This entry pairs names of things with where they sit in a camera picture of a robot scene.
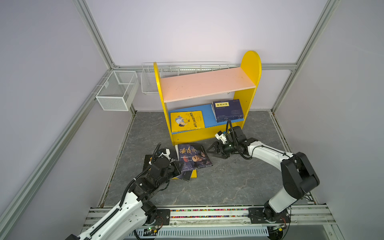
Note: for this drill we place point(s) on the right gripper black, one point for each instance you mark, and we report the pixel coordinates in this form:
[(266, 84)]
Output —
[(216, 145)]

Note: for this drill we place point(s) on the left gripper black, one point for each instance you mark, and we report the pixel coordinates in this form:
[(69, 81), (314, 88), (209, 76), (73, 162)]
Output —
[(177, 169)]

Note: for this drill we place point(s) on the dark purple book red circle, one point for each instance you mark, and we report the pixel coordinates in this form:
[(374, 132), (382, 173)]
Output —
[(193, 156)]

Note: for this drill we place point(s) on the yellow cartoon cover book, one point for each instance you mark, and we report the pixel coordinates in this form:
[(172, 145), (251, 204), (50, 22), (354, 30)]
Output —
[(186, 121)]

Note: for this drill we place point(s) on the black book white characters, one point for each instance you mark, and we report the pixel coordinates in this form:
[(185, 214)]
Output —
[(186, 176)]

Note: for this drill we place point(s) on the thin yellow book underneath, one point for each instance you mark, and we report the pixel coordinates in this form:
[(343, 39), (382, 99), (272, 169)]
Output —
[(193, 177)]

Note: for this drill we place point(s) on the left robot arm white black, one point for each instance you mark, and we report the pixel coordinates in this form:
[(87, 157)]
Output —
[(135, 208)]

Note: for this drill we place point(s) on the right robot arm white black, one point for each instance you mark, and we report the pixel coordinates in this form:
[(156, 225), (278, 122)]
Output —
[(298, 175)]

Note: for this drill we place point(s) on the black book orange characters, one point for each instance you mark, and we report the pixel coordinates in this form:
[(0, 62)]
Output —
[(147, 162)]

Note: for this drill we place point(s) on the yellow shelf with pink and blue boards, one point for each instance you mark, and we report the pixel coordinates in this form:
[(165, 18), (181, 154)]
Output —
[(242, 81)]

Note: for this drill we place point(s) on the white vent grille panel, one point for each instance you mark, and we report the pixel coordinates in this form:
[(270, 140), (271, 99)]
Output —
[(203, 233)]

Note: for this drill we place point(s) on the white mesh box basket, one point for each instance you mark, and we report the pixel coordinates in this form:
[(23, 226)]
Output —
[(118, 91)]

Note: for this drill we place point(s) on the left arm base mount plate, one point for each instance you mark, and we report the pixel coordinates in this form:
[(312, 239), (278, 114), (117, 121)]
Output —
[(161, 217)]

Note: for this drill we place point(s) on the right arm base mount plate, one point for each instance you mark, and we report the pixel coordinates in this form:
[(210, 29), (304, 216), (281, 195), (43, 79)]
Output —
[(261, 215)]

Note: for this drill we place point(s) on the white wire rack basket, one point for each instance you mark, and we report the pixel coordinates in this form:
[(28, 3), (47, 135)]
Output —
[(175, 69)]

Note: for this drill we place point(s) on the aluminium rail with colourful strip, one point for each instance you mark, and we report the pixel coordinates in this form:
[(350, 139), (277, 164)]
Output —
[(240, 215)]

